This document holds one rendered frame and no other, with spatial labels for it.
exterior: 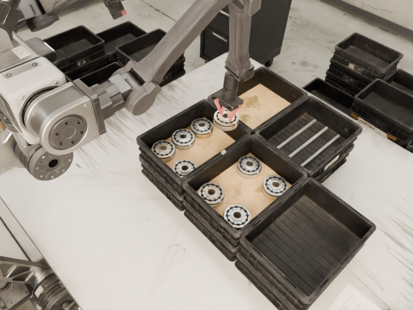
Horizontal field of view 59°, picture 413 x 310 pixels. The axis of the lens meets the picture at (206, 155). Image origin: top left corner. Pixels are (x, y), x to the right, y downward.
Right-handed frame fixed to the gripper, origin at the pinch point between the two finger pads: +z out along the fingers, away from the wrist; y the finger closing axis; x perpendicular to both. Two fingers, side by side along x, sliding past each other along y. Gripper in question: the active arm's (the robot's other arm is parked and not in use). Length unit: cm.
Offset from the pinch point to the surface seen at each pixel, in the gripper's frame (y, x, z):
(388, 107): -27, -133, 46
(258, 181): -22.9, 0.9, 19.8
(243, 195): -23.8, 10.9, 20.4
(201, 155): 2.7, 8.9, 20.2
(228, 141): 0.9, -5.8, 19.4
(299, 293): -64, 31, 12
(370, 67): 0, -151, 37
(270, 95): 9.3, -45.9, 17.0
